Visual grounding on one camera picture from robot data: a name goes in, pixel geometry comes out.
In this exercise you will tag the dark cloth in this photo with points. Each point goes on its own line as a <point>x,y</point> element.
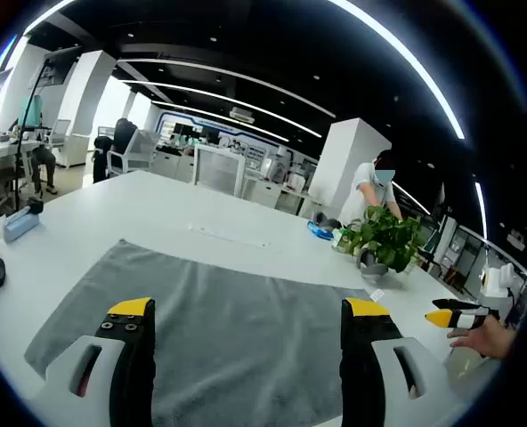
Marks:
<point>102,158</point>

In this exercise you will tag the white table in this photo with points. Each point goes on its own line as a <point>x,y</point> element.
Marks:
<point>156,213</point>

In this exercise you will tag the black monitor stand pole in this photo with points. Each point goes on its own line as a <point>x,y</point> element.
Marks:
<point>25,133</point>

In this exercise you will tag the grey mesh office chair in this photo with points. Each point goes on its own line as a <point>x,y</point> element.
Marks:
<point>219,169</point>

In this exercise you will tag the green potted plant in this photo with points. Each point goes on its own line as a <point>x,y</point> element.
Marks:
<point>388,236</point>

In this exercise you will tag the person's right hand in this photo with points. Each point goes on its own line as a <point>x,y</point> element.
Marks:
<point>490,340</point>

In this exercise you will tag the grey towel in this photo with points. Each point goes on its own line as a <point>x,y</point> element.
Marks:
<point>245,329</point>

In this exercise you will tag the black headphones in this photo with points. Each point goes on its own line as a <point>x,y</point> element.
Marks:
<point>328,220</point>

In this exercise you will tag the green white carton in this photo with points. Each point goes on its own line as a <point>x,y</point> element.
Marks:
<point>341,240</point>

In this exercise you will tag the white office chair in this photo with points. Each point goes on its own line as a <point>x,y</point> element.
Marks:
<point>132,155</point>

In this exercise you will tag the blue flat packet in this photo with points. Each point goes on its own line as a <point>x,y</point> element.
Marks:
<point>319,230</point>

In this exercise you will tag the light blue pouch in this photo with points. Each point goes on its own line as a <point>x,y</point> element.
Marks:
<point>18,224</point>

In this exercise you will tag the grey headphones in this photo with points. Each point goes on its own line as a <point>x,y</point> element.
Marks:
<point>372,267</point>

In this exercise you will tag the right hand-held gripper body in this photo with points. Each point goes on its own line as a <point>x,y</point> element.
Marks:
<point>495,284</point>

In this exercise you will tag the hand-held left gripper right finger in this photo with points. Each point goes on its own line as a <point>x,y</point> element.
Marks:
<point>379,382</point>

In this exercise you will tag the ceiling air vent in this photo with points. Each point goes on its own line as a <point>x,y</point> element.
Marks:
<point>242,115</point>

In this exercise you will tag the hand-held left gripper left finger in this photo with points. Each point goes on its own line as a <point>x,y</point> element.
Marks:
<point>90,382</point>

